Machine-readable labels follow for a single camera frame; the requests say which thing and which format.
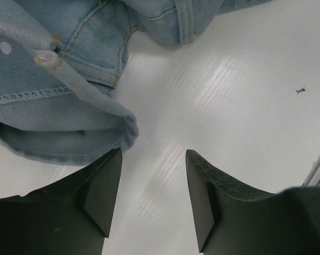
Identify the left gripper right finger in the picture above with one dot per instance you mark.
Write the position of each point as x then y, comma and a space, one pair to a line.
232, 217

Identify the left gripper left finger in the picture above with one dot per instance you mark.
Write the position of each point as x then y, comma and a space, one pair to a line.
70, 216

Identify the light blue denim skirt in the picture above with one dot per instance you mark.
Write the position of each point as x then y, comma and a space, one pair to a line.
61, 60

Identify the aluminium rail frame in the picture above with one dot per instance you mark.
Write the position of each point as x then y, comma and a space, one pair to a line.
317, 170

